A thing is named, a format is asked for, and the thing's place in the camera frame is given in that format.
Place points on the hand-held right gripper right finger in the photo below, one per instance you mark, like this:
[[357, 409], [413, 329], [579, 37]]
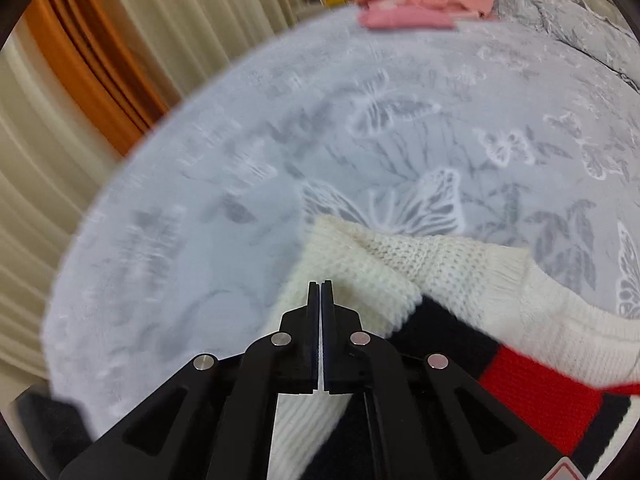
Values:
[[345, 350]]

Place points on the orange curtain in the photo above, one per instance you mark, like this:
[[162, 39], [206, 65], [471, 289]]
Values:
[[95, 55]]

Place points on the grey butterfly print blanket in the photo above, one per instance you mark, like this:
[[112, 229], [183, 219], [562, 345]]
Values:
[[280, 160]]

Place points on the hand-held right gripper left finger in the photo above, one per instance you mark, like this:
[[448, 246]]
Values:
[[295, 350]]

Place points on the white knit sweater with stripes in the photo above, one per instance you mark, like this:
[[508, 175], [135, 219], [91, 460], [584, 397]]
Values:
[[450, 280]]

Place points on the beige pleated curtain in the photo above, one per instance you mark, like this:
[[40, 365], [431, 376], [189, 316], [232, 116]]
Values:
[[165, 15]]

